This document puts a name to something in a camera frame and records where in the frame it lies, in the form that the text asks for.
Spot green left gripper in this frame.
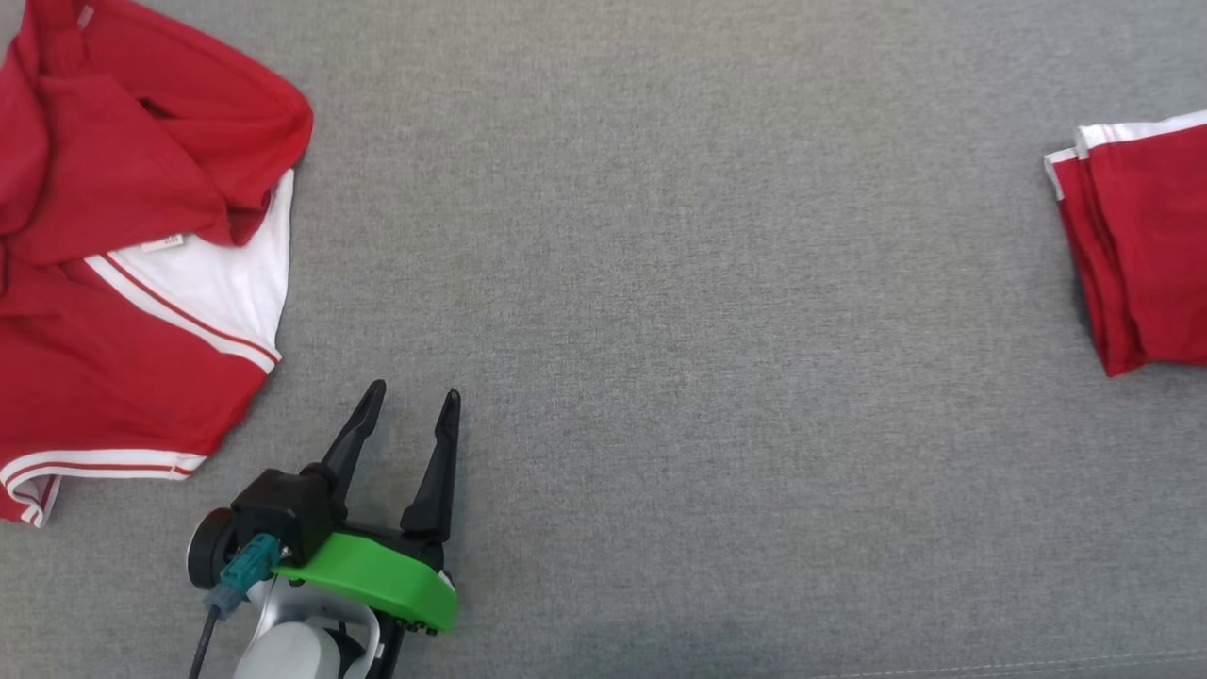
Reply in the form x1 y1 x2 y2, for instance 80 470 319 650
273 379 463 637

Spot red and white jersey shirt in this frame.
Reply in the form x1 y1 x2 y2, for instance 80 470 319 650
0 0 315 528

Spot red shorts with Bulls print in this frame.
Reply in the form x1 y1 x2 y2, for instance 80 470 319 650
1043 109 1207 379

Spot left camera cable teal connector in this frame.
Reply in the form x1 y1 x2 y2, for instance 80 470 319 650
189 533 284 679

